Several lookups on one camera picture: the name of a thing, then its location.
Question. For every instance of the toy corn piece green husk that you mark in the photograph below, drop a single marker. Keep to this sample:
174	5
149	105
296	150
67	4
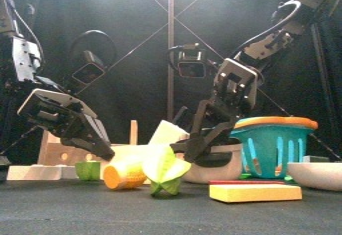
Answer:
165	170

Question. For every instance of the yellow toy corn cob piece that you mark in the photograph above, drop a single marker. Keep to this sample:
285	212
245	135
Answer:
122	178

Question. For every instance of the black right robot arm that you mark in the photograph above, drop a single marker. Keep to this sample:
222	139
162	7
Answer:
272	42

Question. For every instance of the black pot lid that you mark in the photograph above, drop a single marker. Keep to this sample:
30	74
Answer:
234	141

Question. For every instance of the wooden toy rack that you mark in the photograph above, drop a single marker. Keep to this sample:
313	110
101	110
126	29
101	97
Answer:
54	155

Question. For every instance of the green toy pepper piece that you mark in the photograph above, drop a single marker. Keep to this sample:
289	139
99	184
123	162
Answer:
87	170

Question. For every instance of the white toy cooking pot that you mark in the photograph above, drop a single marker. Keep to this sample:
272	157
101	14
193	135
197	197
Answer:
225	170

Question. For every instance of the white toy knife block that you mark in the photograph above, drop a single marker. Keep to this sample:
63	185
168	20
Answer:
168	134

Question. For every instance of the white flat block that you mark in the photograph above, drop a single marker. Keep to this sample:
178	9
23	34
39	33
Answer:
34	173

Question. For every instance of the red flat stick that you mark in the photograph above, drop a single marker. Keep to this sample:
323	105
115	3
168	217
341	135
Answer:
245	182

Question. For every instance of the yellow rectangular block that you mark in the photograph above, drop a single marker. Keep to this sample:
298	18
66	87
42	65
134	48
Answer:
256	193

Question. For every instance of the grey small block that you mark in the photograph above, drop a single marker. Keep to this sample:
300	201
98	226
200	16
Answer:
316	159

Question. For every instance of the white bowl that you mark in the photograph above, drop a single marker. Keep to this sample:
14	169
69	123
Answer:
316	175

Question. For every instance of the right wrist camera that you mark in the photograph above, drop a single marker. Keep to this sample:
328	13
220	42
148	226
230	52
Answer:
192	65

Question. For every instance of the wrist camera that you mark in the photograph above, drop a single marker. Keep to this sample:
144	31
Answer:
89	70
192	65

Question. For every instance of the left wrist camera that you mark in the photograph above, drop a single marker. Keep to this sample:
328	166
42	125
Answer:
89	70

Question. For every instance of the slanted dark frame pole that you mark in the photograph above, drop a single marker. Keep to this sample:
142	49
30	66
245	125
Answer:
321	79

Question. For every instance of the vertical metal frame pole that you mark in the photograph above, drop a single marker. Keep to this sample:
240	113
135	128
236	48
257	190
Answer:
170	29

